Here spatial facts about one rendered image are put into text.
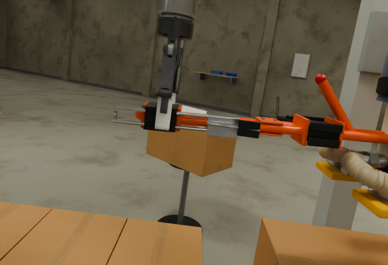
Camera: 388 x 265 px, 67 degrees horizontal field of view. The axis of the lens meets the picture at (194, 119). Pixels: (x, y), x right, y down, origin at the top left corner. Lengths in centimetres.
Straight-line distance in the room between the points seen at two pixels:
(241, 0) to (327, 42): 298
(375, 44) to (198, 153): 124
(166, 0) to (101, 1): 1274
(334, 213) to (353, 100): 66
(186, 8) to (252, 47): 943
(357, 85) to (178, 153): 126
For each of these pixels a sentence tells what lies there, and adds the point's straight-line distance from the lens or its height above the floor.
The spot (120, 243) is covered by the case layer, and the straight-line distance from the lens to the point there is 150.
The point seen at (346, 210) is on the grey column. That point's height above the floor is 68.
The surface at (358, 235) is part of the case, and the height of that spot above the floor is 95.
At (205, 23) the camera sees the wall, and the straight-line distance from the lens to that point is 1069.
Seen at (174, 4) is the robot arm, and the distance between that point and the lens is 62.
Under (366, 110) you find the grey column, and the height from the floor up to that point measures 127.
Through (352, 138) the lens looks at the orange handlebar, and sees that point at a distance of 73.
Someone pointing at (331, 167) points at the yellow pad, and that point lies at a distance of 87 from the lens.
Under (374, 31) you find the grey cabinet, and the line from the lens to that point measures 180.
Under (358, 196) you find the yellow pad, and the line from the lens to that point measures 73.
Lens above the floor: 138
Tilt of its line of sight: 10 degrees down
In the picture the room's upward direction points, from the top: 8 degrees clockwise
